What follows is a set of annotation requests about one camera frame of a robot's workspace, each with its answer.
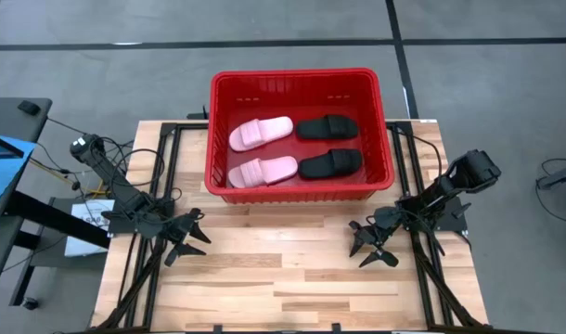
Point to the black aluminium table frame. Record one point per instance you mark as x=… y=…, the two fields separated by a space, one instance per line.
x=169 y=158

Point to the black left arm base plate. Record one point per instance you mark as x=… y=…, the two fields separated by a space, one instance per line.
x=118 y=225

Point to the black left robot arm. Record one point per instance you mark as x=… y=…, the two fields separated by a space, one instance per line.
x=106 y=167

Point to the white printed paper sheet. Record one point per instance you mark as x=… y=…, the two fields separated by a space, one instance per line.
x=86 y=242

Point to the black foam slide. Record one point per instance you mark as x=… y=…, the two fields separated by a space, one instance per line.
x=327 y=127
x=331 y=163

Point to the black computer mouse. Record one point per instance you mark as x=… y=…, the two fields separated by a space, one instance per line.
x=29 y=107

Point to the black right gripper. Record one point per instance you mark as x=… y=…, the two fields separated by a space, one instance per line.
x=380 y=225

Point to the black table edge bracket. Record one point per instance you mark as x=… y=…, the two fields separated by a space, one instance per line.
x=217 y=329
x=336 y=329

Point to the blue board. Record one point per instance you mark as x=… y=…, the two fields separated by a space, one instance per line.
x=4 y=178

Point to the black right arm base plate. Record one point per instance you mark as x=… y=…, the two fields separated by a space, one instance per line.
x=454 y=219

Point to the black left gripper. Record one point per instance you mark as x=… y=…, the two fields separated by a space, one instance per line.
x=178 y=227

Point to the grey floor stand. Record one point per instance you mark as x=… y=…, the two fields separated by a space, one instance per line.
x=563 y=176

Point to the black desk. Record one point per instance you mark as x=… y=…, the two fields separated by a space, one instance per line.
x=14 y=120

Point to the red plastic bin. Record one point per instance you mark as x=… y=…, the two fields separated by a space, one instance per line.
x=301 y=197

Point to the pink foam slide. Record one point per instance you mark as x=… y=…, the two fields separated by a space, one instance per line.
x=260 y=133
x=264 y=170

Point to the black desk caster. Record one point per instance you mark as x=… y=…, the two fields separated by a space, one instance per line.
x=30 y=304

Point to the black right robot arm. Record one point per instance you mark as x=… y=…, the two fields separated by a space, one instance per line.
x=468 y=171

